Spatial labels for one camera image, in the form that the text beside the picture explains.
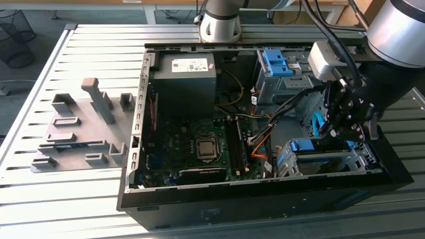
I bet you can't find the silver drive cage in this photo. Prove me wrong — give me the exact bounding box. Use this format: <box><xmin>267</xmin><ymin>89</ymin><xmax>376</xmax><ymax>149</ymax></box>
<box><xmin>253</xmin><ymin>48</ymin><xmax>328</xmax><ymax>107</ymax></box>

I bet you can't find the blue wire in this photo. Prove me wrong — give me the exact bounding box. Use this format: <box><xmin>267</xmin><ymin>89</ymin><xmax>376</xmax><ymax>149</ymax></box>
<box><xmin>311</xmin><ymin>111</ymin><xmax>325</xmax><ymax>138</ymax></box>

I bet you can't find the silver disk bay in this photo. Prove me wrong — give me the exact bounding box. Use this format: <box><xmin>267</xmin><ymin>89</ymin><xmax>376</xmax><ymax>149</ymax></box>
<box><xmin>273</xmin><ymin>138</ymin><xmax>383</xmax><ymax>179</ymax></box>

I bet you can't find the yellow wire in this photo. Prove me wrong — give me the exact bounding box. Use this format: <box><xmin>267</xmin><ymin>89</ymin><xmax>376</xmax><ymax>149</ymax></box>
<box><xmin>215</xmin><ymin>70</ymin><xmax>245</xmax><ymax>108</ymax></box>

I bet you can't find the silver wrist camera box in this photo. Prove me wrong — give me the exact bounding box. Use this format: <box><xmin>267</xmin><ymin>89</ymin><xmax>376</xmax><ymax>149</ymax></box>
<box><xmin>307</xmin><ymin>41</ymin><xmax>361</xmax><ymax>82</ymax></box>

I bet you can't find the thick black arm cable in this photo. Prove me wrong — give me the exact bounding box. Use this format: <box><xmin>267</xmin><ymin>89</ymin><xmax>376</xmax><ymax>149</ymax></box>
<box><xmin>300</xmin><ymin>0</ymin><xmax>363</xmax><ymax>88</ymax></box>

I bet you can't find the green motherboard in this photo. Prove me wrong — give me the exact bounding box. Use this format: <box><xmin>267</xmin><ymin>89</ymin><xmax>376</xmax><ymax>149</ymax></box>
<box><xmin>143</xmin><ymin>116</ymin><xmax>267</xmax><ymax>187</ymax></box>

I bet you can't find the black wire waste basket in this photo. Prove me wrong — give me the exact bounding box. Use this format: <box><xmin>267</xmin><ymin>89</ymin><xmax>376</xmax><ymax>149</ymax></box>
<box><xmin>0</xmin><ymin>11</ymin><xmax>36</xmax><ymax>69</ymax></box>

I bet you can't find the black PC case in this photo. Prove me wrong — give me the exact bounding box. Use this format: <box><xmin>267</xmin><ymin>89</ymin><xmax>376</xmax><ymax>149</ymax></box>
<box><xmin>116</xmin><ymin>41</ymin><xmax>415</xmax><ymax>231</ymax></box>

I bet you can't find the dark blue RAM stick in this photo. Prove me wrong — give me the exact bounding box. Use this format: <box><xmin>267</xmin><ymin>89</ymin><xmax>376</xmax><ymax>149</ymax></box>
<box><xmin>52</xmin><ymin>142</ymin><xmax>91</xmax><ymax>149</ymax></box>

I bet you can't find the orange looped wire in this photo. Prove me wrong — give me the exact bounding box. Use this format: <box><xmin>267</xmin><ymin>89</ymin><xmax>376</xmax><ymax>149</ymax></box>
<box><xmin>251</xmin><ymin>139</ymin><xmax>269</xmax><ymax>160</ymax></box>

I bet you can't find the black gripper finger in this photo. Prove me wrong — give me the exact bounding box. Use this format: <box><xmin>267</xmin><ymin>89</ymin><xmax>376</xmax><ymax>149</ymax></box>
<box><xmin>331</xmin><ymin>120</ymin><xmax>380</xmax><ymax>144</ymax></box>
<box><xmin>321</xmin><ymin>81</ymin><xmax>352</xmax><ymax>136</ymax></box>

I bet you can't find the grey parts rack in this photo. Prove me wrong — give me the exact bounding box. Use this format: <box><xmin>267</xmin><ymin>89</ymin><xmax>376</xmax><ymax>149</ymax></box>
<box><xmin>30</xmin><ymin>77</ymin><xmax>138</xmax><ymax>173</ymax></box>

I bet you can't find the multicoloured wire bundle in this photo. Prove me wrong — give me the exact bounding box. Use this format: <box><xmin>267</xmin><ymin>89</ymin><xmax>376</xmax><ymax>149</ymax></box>
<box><xmin>215</xmin><ymin>106</ymin><xmax>272</xmax><ymax>120</ymax></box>

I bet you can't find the silver CPU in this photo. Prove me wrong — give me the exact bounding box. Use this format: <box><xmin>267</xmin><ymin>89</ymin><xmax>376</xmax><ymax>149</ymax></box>
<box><xmin>196</xmin><ymin>138</ymin><xmax>219</xmax><ymax>156</ymax></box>

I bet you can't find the black RAM stick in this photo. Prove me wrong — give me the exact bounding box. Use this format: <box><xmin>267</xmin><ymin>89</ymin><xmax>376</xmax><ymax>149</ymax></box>
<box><xmin>233</xmin><ymin>118</ymin><xmax>251</xmax><ymax>175</ymax></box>

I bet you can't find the black cable bundle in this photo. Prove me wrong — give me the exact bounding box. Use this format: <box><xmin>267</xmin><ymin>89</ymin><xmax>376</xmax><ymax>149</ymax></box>
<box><xmin>247</xmin><ymin>86</ymin><xmax>327</xmax><ymax>146</ymax></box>

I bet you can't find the red wire with white plug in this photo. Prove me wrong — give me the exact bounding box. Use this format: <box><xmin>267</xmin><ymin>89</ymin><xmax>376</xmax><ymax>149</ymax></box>
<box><xmin>251</xmin><ymin>86</ymin><xmax>263</xmax><ymax>113</ymax></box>

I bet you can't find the blue plastic drive latch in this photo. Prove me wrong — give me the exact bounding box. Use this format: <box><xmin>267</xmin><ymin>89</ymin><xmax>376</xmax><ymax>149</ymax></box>
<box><xmin>261</xmin><ymin>49</ymin><xmax>295</xmax><ymax>77</ymax></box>

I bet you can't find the grey power supply unit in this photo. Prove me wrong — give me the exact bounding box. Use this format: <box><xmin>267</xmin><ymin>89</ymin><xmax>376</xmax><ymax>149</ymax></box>
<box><xmin>150</xmin><ymin>52</ymin><xmax>219</xmax><ymax>120</ymax></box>

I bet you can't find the wooden cabinet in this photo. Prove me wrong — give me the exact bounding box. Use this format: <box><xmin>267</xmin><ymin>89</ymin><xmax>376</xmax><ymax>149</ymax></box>
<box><xmin>337</xmin><ymin>0</ymin><xmax>387</xmax><ymax>25</ymax></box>

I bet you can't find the black graphics card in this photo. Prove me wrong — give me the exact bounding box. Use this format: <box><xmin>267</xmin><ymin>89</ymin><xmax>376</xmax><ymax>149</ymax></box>
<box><xmin>177</xmin><ymin>166</ymin><xmax>229</xmax><ymax>186</ymax></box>

